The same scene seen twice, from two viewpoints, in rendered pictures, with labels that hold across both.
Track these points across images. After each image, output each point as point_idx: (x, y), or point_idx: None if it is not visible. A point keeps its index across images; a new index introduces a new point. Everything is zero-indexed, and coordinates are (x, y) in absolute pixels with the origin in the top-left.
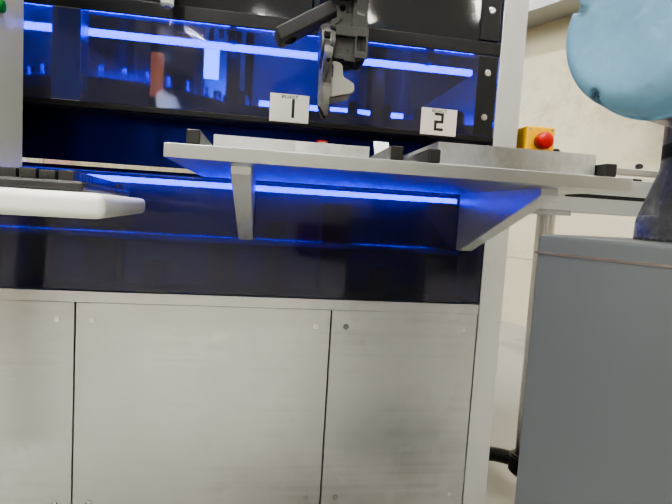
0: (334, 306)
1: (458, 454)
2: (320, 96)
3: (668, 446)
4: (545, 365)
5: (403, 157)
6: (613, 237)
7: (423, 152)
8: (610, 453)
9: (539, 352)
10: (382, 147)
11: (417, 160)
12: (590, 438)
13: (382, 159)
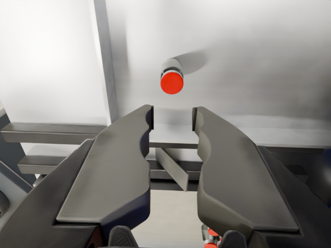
0: None
1: None
2: (127, 114)
3: None
4: (2, 113)
5: (171, 188)
6: (0, 182)
7: (35, 163)
8: (1, 112)
9: (1, 114)
10: (179, 176)
11: (57, 159)
12: (4, 110)
13: (7, 113)
